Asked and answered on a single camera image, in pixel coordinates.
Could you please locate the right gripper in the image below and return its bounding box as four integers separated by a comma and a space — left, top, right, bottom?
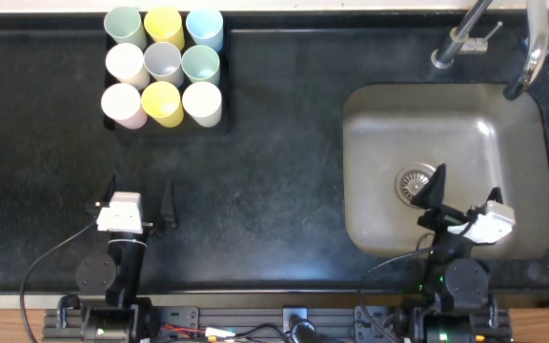
410, 163, 504, 234

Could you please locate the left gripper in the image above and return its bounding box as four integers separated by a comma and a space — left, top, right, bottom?
86, 174, 178, 239

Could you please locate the yellow cup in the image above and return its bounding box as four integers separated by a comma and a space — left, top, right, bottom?
140, 80, 185, 129
143, 5, 186, 51

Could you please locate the white cup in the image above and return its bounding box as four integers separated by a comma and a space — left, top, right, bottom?
181, 81, 223, 129

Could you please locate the steel sink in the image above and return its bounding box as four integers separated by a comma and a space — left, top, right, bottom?
342, 83, 549, 261

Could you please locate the black tray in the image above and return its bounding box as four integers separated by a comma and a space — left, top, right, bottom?
102, 13, 232, 135

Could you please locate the grey cup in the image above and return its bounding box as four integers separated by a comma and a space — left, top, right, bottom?
143, 41, 185, 88

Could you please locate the steel tap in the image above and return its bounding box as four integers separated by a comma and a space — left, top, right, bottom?
430, 0, 549, 101

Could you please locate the green cup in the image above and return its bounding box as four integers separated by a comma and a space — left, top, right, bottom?
103, 5, 148, 50
180, 45, 222, 88

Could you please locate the blue cup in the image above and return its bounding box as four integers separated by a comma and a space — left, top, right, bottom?
185, 7, 225, 52

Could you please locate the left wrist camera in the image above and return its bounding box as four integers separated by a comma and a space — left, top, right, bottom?
95, 191, 145, 234

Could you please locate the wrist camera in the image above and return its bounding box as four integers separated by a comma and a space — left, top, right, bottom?
447, 199, 517, 246
95, 191, 145, 234

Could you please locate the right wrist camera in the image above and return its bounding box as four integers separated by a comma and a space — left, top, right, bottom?
447, 199, 517, 246

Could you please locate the black cable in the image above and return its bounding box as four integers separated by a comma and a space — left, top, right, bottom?
19, 222, 98, 343
356, 207, 479, 343

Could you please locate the mounting rail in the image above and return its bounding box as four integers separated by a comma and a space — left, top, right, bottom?
43, 304, 514, 343

